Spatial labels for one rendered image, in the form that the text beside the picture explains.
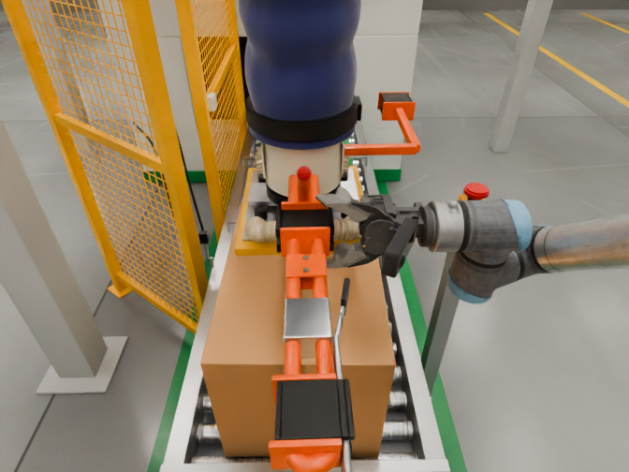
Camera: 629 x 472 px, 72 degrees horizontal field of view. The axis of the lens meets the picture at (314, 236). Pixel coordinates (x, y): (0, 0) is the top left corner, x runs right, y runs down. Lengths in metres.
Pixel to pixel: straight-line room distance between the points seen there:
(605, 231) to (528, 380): 1.50
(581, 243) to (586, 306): 1.89
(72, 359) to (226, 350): 1.29
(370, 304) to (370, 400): 0.21
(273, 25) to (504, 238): 0.51
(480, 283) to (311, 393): 0.46
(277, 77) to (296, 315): 0.42
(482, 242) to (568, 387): 1.59
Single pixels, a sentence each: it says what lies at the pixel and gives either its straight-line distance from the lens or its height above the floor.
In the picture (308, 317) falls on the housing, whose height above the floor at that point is 1.26.
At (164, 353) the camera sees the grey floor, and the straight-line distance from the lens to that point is 2.24.
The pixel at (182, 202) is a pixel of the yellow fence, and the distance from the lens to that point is 1.54.
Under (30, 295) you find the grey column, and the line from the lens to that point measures 1.93.
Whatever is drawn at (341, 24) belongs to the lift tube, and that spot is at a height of 1.53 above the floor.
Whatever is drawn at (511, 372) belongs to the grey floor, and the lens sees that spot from 2.25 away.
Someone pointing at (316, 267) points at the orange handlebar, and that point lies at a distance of 0.66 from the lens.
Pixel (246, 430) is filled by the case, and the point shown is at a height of 0.69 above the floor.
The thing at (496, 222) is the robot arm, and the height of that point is 1.27.
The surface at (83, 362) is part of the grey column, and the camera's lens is 2.18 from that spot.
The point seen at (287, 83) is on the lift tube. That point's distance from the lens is 0.80.
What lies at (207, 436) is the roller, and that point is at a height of 0.54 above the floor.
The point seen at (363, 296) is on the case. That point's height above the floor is 0.95.
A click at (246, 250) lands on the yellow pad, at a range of 0.90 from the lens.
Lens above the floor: 1.70
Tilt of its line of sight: 38 degrees down
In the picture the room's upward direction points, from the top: straight up
